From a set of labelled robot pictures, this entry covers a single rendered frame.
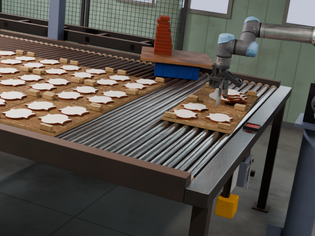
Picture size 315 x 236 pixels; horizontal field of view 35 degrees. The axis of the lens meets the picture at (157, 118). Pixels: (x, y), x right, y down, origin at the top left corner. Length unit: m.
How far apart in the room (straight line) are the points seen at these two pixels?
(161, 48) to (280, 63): 2.57
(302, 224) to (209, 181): 1.45
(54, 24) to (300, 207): 2.47
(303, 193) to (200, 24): 3.39
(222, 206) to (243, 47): 0.77
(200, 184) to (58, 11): 2.79
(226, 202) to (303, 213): 1.03
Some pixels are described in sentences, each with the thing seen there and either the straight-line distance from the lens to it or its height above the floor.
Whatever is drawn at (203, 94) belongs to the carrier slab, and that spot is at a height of 0.94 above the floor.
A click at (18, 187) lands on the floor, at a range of 3.76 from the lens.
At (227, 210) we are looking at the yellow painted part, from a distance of 2.20.
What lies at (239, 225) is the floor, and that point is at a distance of 3.53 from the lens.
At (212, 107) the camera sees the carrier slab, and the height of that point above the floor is 0.94.
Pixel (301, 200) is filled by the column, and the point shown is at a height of 0.40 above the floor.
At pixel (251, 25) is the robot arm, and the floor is 1.40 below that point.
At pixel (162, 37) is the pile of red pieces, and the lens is 3.52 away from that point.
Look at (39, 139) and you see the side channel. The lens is 1.95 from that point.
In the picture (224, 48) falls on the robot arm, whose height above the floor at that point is 1.28.
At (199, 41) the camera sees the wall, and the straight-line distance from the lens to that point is 6.07.
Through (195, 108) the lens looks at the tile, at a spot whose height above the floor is 0.95.
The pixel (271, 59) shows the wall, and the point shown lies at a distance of 5.87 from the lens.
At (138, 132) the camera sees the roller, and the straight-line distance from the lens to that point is 2.20.
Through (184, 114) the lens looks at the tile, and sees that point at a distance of 2.45.
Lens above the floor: 1.62
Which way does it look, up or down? 17 degrees down
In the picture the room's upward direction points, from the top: 7 degrees clockwise
